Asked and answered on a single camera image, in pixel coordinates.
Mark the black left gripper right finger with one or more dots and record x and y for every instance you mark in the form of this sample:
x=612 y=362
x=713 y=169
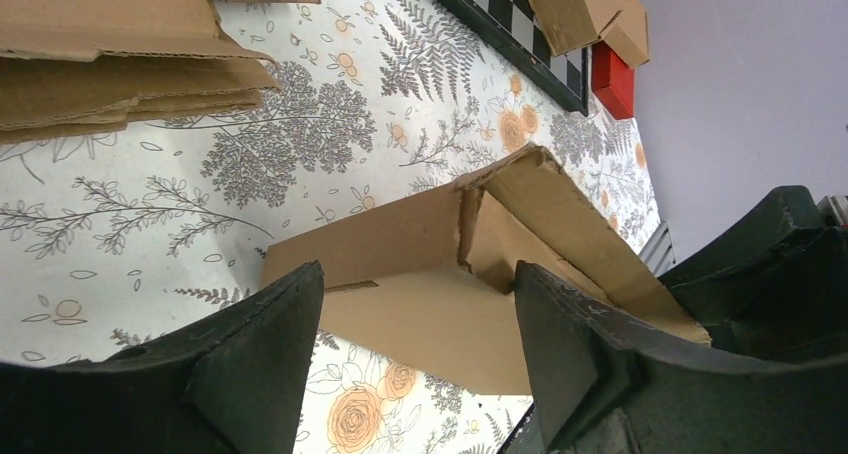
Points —
x=589 y=362

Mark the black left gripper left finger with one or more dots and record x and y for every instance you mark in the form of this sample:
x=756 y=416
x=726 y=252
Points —
x=232 y=382

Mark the stack of flat cardboard sheets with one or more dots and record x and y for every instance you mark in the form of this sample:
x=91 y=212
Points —
x=78 y=67

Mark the red box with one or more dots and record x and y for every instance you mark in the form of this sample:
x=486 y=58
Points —
x=612 y=82

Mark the folded cardboard box front centre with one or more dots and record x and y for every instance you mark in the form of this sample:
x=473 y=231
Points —
x=571 y=24

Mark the folded cardboard box front right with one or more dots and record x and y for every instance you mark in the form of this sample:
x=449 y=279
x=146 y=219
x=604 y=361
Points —
x=627 y=32

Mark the floral patterned table mat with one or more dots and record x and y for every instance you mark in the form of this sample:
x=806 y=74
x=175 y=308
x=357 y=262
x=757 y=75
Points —
x=111 y=240

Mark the brown cardboard box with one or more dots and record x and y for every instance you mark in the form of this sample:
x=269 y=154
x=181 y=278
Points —
x=427 y=280

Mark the black white checkerboard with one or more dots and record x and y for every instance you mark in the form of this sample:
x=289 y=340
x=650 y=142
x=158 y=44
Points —
x=509 y=26

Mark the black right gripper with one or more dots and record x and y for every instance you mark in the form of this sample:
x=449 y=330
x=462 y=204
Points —
x=773 y=285

